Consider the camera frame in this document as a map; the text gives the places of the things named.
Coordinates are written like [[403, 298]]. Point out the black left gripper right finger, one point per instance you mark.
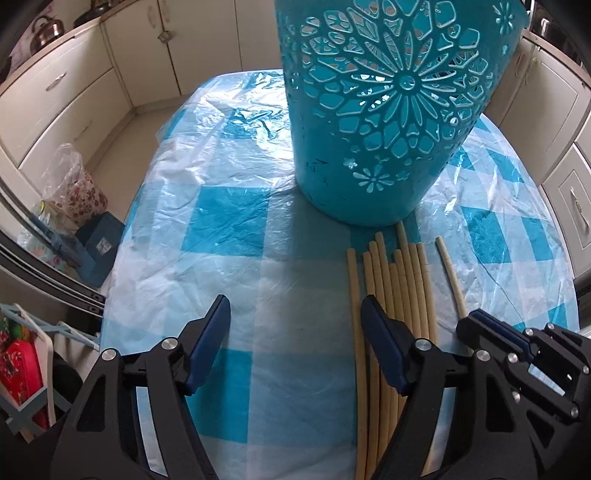
[[488, 437]]

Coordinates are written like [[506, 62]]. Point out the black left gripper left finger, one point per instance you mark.
[[101, 435]]

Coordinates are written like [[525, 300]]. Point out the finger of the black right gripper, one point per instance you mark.
[[549, 367]]

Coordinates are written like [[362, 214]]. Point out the blue white shelf rack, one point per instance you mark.
[[38, 386]]

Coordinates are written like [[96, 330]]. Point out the right beige chopstick in bundle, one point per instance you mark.
[[430, 303]]

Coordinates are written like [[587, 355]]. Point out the leftmost beige chopstick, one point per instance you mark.
[[360, 367]]

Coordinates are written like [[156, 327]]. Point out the tall beige chopstick in bundle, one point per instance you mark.
[[389, 397]]

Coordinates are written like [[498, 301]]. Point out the dark blue box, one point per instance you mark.
[[100, 238]]

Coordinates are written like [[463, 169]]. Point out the floral plastic bag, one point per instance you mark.
[[70, 188]]

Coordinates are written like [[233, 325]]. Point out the blue white checkered tablecloth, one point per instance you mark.
[[219, 213]]

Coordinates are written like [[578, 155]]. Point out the turquoise perforated plastic basket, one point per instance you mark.
[[382, 93]]

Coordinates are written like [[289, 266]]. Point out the steel kettle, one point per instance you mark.
[[45, 30]]

